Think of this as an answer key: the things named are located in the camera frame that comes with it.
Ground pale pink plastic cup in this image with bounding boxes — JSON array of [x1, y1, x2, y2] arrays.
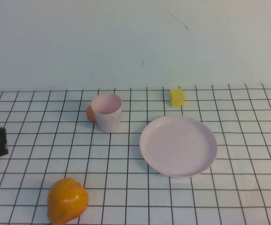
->
[[90, 93, 123, 134]]

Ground pale pink round plate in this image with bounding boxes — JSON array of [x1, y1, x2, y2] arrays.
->
[[139, 114, 218, 180]]

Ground white black-grid tablecloth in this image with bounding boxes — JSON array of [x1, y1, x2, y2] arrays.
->
[[0, 83, 271, 225]]

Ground orange yellow toy pear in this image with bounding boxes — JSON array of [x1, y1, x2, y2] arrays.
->
[[47, 177, 90, 225]]

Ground orange foam cube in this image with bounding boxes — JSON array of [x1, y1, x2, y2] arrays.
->
[[85, 105, 98, 124]]

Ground yellow foam cube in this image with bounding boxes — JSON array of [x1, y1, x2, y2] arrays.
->
[[169, 88, 186, 108]]

